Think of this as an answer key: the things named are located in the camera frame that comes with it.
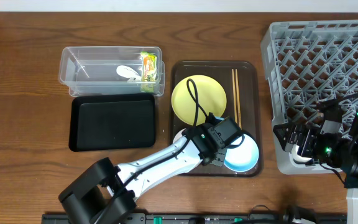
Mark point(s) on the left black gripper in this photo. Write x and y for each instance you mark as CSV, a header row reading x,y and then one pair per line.
x,y
215,158

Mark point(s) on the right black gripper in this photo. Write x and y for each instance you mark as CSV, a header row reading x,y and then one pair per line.
x,y
291,137

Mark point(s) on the white paper cup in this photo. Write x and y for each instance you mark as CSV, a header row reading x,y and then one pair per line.
x,y
297,158

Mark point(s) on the green orange snack wrapper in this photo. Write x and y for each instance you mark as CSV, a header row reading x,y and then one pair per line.
x,y
149,71

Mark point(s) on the white napkin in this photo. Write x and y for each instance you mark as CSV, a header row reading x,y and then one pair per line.
x,y
129,73

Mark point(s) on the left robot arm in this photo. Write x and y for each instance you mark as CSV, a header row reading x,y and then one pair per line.
x,y
105,193

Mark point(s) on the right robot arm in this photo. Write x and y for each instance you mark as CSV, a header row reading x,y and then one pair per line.
x,y
326,146

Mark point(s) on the grey dishwasher rack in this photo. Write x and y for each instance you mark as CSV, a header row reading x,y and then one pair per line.
x,y
306,62

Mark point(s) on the light blue bowl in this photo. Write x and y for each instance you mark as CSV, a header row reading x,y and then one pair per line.
x,y
242,159

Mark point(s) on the white bowl with food scraps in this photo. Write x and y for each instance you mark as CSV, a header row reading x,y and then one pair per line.
x,y
177,137

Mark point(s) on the dark brown serving tray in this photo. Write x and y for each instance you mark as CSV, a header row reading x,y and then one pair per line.
x,y
229,74

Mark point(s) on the yellow plate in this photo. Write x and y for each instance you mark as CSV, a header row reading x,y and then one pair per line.
x,y
211,97

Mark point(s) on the right wooden chopstick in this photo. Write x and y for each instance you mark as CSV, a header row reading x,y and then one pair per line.
x,y
238,99

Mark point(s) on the wooden chopstick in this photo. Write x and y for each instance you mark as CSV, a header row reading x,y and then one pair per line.
x,y
234,95
238,99

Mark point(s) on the left wooden chopstick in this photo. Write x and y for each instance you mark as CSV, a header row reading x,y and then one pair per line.
x,y
234,95

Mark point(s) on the black plastic tray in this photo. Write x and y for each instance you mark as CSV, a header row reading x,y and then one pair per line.
x,y
107,122

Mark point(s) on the clear plastic bin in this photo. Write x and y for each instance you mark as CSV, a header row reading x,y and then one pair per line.
x,y
91,70

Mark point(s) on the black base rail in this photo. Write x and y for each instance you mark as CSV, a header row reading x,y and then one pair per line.
x,y
257,215

